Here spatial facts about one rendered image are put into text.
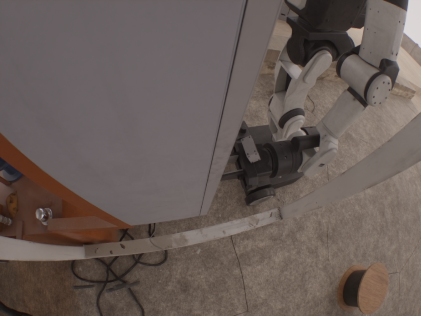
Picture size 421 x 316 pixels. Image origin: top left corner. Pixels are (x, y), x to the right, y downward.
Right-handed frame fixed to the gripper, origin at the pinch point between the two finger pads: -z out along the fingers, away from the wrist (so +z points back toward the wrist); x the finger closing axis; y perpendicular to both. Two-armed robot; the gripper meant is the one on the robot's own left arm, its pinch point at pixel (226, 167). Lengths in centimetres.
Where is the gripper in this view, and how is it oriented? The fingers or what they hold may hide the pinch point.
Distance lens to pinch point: 42.5
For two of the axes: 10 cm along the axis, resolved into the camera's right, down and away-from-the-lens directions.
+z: 9.7, -1.4, 1.9
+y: 1.0, -4.8, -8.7
